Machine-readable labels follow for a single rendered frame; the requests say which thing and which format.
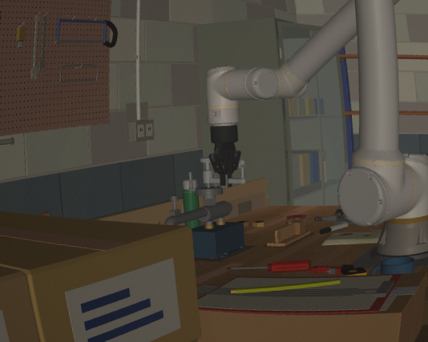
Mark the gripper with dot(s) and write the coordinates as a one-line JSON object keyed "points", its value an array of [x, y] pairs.
{"points": [[224, 137]]}

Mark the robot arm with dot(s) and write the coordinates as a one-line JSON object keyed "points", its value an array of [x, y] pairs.
{"points": [[376, 119]]}

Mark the light grey lever stand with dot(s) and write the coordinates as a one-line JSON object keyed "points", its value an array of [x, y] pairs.
{"points": [[207, 176]]}

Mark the grey mixer body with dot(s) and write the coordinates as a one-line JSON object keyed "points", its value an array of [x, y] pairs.
{"points": [[207, 213]]}

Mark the grey diverter knob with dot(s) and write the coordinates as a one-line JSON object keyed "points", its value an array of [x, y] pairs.
{"points": [[174, 205]]}

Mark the blue mixer base block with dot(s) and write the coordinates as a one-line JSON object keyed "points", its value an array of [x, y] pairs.
{"points": [[219, 240]]}

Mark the green glass-door cabinet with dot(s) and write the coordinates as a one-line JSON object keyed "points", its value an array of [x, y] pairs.
{"points": [[257, 148]]}

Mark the green bottle white cap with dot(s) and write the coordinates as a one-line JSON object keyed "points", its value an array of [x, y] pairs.
{"points": [[190, 201]]}

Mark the yellow small block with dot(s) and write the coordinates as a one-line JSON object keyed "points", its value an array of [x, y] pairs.
{"points": [[259, 223]]}

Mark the red disc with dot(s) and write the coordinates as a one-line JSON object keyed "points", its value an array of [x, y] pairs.
{"points": [[296, 218]]}

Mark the wooden jig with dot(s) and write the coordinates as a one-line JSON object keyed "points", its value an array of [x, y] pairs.
{"points": [[289, 235]]}

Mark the grey metal hand tool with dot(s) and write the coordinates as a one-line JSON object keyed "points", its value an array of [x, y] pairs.
{"points": [[328, 218]]}

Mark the red screwdriver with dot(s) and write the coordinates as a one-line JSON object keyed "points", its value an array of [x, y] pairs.
{"points": [[289, 265]]}

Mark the white black marker pen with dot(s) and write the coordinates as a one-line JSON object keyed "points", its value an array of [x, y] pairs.
{"points": [[333, 228]]}

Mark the yellow rod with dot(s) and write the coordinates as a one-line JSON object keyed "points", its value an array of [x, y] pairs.
{"points": [[285, 286]]}

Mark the white paper pad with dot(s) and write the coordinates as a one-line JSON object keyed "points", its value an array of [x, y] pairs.
{"points": [[349, 238]]}

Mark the red utility knife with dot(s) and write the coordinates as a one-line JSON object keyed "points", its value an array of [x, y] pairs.
{"points": [[324, 270]]}

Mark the white conduit pipe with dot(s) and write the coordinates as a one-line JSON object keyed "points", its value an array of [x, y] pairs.
{"points": [[138, 48]]}

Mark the red grey open tool case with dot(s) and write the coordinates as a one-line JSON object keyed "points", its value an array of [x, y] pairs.
{"points": [[289, 299]]}

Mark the yellow black tape measure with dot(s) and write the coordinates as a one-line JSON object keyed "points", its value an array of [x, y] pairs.
{"points": [[353, 270]]}

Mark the dark grey floor plate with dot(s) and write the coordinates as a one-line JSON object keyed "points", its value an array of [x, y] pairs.
{"points": [[364, 260]]}

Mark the large labelled cardboard box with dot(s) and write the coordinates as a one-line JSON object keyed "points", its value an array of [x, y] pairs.
{"points": [[92, 280]]}

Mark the brown pegboard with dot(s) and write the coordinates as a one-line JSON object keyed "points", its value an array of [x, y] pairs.
{"points": [[57, 98]]}

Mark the blue tape roll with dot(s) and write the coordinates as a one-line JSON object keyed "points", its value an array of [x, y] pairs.
{"points": [[396, 266]]}

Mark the grey open-end wrench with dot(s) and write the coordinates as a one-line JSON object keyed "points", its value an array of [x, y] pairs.
{"points": [[35, 48], [43, 44]]}

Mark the blue orange shelf rack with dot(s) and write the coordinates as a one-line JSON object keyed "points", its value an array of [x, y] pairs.
{"points": [[421, 57]]}

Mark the yellow small hand tool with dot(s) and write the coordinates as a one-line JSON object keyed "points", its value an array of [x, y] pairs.
{"points": [[20, 34]]}

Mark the grey wall socket box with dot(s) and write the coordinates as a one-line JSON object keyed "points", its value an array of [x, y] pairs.
{"points": [[141, 130]]}

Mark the grey small saw frame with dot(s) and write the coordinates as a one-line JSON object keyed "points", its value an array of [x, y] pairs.
{"points": [[79, 80]]}

